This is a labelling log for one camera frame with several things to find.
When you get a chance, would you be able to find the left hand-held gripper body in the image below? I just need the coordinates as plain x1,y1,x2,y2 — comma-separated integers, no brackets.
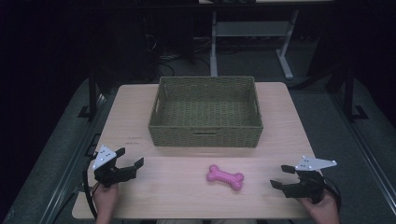
92,144,137,189

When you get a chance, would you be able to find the aluminium rail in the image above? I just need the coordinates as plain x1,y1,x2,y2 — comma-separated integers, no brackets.
329,92,396,216
38,92,108,224

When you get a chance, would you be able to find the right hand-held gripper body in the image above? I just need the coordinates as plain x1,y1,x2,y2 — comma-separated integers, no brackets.
282,155,338,205

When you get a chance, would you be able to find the pink bone toy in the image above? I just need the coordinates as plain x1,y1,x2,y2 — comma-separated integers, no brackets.
205,163,245,191

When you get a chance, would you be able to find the white metal table frame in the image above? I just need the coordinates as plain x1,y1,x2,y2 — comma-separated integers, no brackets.
209,8,301,81

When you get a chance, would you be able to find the black cable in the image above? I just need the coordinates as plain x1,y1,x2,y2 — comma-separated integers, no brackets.
81,158,99,220
322,176,343,213

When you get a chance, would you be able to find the green woven basket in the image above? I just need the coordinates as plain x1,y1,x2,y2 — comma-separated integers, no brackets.
148,76,264,148

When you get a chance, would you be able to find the person's left hand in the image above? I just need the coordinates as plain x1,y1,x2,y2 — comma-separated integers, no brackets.
92,182,120,224

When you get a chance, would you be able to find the bundle of floor cables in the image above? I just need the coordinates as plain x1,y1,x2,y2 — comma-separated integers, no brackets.
157,35,213,78

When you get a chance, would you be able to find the black metal stand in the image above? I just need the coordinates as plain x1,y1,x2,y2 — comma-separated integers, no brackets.
77,70,99,119
343,66,370,122

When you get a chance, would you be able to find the person's right hand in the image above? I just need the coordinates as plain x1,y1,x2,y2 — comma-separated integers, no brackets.
298,189,341,224

